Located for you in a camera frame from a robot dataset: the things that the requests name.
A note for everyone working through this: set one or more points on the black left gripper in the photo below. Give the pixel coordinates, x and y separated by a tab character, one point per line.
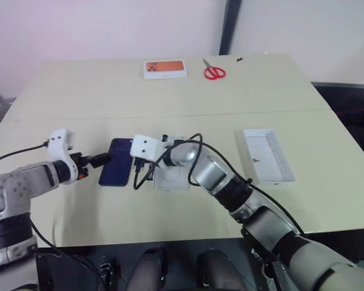
82	165

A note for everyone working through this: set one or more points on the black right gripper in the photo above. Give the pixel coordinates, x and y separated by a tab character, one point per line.
140	165

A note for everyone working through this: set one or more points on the dark blue smartphone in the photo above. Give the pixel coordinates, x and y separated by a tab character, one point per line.
116	163

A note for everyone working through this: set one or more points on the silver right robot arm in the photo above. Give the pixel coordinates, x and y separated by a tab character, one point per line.
261	218

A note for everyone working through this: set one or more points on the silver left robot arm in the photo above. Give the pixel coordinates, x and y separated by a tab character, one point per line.
18	185

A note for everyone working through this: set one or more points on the white phone box base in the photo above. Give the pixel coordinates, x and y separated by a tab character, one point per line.
171	180

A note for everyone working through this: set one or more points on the white box with orange print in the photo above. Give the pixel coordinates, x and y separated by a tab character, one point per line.
166	69

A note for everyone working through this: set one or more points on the white phone box lid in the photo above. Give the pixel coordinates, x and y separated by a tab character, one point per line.
268	160

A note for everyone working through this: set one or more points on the dark rounded shape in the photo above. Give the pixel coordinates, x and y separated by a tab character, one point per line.
148	269
218	269

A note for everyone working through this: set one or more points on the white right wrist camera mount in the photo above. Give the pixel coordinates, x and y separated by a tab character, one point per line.
145	147

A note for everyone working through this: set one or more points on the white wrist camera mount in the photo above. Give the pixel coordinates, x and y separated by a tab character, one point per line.
60	145
145	147

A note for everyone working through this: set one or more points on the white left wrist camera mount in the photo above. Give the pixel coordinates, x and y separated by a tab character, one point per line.
60	145

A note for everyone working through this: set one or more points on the black vertical post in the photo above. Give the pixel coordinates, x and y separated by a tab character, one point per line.
230	27

